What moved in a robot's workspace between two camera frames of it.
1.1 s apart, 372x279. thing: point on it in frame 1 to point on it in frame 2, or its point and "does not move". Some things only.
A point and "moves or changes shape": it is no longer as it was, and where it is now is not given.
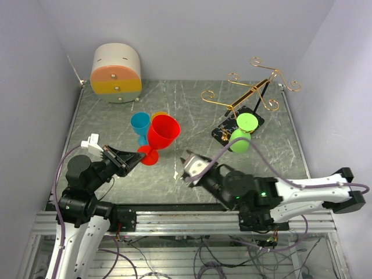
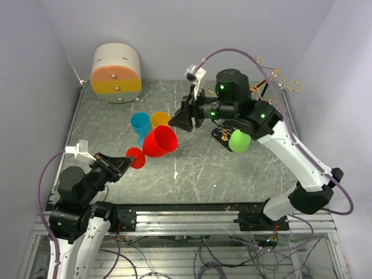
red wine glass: (163, 131) moves or changes shape
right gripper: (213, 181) to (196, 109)
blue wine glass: (140, 122) does not move
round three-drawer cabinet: (115, 73) does not move
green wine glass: (246, 122) does not move
